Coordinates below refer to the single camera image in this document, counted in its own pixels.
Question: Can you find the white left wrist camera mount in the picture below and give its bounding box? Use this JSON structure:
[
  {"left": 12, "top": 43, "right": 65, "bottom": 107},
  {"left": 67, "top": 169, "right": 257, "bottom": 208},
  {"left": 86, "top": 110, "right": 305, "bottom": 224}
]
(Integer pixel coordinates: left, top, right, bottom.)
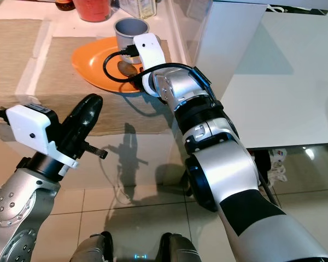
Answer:
[{"left": 5, "top": 105, "right": 80, "bottom": 168}]

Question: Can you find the printed carton box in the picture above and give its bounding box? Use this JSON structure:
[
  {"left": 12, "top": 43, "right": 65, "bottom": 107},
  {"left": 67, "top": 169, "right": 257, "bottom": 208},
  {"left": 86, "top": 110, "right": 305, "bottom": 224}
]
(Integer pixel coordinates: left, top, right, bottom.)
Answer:
[{"left": 120, "top": 0, "right": 157, "bottom": 20}]

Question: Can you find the grey cup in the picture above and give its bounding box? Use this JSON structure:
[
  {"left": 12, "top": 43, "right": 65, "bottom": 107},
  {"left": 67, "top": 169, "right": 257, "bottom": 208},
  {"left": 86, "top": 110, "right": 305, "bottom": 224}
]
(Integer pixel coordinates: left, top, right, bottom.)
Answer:
[{"left": 113, "top": 17, "right": 151, "bottom": 65}]

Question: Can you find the grey robot leg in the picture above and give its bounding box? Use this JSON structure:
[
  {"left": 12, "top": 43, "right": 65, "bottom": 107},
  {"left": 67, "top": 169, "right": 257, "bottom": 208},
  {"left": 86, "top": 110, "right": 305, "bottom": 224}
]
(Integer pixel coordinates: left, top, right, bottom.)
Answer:
[
  {"left": 73, "top": 231, "right": 113, "bottom": 262},
  {"left": 157, "top": 233, "right": 201, "bottom": 262}
]

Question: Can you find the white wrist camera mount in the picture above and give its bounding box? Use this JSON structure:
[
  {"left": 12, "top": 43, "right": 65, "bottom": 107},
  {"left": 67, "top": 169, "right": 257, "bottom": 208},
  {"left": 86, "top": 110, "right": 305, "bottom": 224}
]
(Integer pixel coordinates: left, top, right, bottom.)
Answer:
[
  {"left": 133, "top": 33, "right": 168, "bottom": 98},
  {"left": 5, "top": 105, "right": 80, "bottom": 168}
]

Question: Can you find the grey right robot leg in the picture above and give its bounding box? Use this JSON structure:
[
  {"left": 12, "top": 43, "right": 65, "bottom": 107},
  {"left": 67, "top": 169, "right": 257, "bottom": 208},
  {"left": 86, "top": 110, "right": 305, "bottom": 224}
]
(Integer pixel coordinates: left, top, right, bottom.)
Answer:
[{"left": 157, "top": 233, "right": 201, "bottom": 262}]

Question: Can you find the dark glass jar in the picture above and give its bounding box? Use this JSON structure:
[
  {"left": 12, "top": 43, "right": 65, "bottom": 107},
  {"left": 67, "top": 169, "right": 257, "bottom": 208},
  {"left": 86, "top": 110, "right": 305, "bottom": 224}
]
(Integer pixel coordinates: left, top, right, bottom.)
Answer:
[{"left": 55, "top": 0, "right": 77, "bottom": 11}]

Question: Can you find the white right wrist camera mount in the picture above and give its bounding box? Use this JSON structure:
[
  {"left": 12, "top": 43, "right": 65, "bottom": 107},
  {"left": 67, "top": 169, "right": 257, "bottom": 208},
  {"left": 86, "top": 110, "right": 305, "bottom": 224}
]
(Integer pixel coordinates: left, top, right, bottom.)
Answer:
[{"left": 133, "top": 33, "right": 168, "bottom": 98}]

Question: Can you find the beige woven table runner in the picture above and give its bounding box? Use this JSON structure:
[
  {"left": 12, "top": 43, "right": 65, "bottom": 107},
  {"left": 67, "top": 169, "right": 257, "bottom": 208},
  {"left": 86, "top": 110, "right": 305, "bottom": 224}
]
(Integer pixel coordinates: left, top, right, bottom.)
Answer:
[{"left": 0, "top": 19, "right": 180, "bottom": 137}]

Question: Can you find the white table leg panel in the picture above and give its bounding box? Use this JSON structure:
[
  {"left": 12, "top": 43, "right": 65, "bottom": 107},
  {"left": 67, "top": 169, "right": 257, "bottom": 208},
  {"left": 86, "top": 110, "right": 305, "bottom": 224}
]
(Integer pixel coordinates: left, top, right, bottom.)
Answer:
[{"left": 190, "top": 0, "right": 270, "bottom": 102}]

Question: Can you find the grey left robot leg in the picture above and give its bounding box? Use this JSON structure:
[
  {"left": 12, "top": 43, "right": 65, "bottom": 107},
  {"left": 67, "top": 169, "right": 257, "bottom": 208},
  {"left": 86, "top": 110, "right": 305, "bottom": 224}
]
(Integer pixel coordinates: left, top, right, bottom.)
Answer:
[{"left": 73, "top": 231, "right": 113, "bottom": 262}]

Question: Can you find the red plastic container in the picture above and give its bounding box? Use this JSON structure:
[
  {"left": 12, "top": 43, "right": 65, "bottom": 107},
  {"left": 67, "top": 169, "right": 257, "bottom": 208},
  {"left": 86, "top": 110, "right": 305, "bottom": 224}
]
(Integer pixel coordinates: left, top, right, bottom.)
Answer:
[{"left": 73, "top": 0, "right": 113, "bottom": 23}]

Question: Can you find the orange plate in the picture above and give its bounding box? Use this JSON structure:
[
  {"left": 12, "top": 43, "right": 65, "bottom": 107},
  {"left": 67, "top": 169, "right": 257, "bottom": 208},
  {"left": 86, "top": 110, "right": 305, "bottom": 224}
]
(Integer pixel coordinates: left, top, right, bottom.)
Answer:
[{"left": 71, "top": 36, "right": 151, "bottom": 94}]

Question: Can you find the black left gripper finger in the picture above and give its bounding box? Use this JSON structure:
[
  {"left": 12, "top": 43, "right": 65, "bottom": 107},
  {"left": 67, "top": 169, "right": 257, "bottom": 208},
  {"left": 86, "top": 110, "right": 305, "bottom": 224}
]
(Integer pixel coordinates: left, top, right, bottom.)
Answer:
[
  {"left": 69, "top": 98, "right": 86, "bottom": 141},
  {"left": 79, "top": 94, "right": 104, "bottom": 144}
]

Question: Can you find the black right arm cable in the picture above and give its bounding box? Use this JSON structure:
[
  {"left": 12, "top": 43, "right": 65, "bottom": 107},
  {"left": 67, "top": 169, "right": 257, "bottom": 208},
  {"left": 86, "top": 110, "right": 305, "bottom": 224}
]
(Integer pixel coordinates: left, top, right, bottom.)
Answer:
[{"left": 102, "top": 46, "right": 144, "bottom": 84}]

